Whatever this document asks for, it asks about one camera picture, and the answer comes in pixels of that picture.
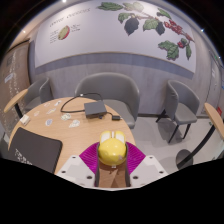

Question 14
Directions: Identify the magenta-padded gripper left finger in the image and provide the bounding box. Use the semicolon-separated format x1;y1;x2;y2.
55;142;101;188

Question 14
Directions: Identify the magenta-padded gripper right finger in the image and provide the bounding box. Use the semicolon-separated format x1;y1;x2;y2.
125;142;169;188

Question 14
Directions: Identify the yellow computer mouse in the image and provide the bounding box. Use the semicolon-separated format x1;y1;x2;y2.
97;130;129;167

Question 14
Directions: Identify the black mouse pad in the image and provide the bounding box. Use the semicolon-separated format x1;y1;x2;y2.
8;126;64;174

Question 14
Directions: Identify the small black plug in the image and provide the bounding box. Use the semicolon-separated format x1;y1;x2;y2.
106;112;122;122

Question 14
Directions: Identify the black flat box device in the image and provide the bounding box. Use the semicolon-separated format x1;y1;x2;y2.
83;100;108;119

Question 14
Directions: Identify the small white box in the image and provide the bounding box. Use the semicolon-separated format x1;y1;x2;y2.
19;114;32;126

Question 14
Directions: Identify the grey upholstered chair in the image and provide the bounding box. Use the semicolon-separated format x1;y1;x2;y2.
155;79;201;144
22;77;54;113
74;72;141;129

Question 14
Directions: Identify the round wooden side table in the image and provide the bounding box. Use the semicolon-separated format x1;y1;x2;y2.
175;102;224;170
3;88;29;120

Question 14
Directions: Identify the black cable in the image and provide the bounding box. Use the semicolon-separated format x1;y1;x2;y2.
59;92;104;114

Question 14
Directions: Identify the brown wall panel with writing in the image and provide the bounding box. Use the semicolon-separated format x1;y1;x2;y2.
0;41;31;134

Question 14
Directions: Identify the white wall mural panel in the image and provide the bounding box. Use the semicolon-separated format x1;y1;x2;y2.
34;1;197;74

